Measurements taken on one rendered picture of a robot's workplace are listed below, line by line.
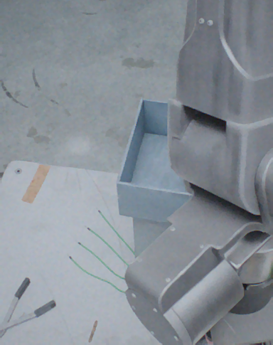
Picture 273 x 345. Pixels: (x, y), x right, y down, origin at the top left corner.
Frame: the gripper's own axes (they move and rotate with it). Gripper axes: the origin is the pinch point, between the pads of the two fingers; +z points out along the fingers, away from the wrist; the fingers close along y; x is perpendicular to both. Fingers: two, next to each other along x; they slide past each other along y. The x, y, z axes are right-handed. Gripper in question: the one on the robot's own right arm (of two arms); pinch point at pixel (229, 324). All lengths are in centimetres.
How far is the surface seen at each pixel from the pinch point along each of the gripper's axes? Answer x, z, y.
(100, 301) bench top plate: -14, 43, -24
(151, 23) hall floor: 21, 122, -190
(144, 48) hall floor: 15, 122, -174
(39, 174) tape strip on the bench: -23, 43, -53
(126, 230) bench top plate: -7, 43, -38
